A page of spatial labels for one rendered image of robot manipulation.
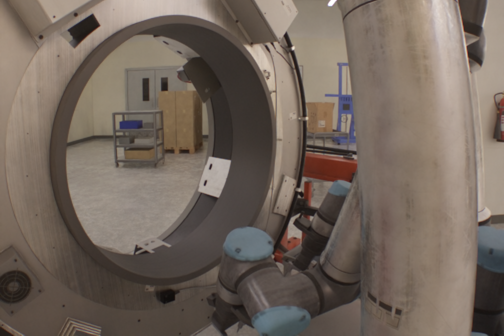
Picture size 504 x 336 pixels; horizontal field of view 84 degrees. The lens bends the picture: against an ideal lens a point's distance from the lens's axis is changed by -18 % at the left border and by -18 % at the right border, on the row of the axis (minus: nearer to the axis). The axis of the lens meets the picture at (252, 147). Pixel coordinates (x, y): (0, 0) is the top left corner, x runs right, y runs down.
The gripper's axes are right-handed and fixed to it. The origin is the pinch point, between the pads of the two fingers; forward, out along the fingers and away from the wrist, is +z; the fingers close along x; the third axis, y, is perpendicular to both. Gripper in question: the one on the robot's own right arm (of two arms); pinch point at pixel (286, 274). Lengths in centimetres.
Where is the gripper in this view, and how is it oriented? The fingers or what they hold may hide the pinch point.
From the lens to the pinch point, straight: 115.5
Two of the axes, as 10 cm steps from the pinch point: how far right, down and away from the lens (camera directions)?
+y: 7.8, 4.7, -4.1
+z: -4.0, 8.8, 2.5
